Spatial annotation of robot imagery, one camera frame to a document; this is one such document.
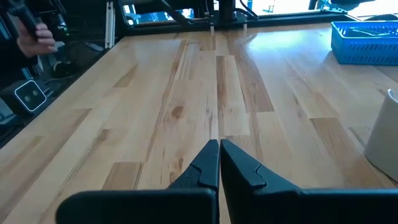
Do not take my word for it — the person's hand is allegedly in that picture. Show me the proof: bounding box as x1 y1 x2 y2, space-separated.
16 21 59 59

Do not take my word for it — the white plastic bin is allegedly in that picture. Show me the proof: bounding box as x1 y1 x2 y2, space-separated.
363 88 398 183

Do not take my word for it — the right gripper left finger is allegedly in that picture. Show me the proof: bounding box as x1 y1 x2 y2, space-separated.
167 139 220 224

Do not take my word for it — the black handheld controller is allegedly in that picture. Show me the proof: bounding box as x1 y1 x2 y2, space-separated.
5 0 40 42

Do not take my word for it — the black table-level camera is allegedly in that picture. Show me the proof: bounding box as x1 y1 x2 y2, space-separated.
0 79 54 118

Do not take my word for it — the person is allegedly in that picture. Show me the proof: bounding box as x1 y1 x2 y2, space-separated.
0 18 40 91

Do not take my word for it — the blue plastic bin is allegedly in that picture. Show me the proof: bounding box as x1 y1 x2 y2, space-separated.
330 20 398 66

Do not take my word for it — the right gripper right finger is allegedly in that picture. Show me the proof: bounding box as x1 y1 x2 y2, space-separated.
220 138 302 224

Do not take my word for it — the silver bracket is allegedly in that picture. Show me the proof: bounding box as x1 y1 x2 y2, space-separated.
104 1 116 50

